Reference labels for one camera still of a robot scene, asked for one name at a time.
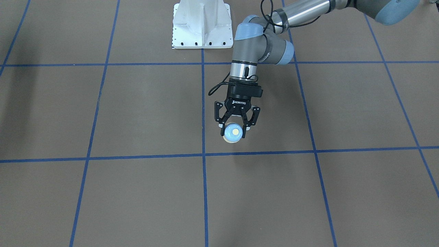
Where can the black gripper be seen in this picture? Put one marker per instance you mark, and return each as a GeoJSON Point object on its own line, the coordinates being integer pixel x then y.
{"type": "Point", "coordinates": [237, 102]}

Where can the light blue call bell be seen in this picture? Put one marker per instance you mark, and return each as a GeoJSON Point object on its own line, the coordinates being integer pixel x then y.
{"type": "Point", "coordinates": [233, 132]}

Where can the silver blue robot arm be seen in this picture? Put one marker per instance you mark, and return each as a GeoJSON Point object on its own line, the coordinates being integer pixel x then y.
{"type": "Point", "coordinates": [257, 41]}

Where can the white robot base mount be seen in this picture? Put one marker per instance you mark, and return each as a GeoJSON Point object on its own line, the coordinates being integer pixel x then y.
{"type": "Point", "coordinates": [202, 24]}

